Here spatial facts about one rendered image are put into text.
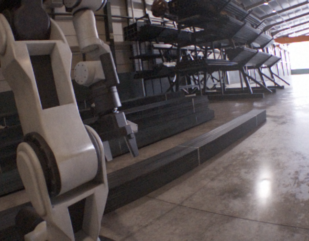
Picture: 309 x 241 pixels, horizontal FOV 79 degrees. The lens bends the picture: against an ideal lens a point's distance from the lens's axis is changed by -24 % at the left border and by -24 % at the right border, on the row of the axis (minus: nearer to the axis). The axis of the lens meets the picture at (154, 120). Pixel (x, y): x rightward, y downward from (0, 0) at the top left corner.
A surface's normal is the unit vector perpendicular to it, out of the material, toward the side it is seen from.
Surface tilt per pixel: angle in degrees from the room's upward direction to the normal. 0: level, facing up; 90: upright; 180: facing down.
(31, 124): 90
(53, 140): 66
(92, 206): 90
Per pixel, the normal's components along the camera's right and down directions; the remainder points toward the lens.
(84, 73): -0.54, 0.20
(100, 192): 0.84, 0.12
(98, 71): 0.79, -0.22
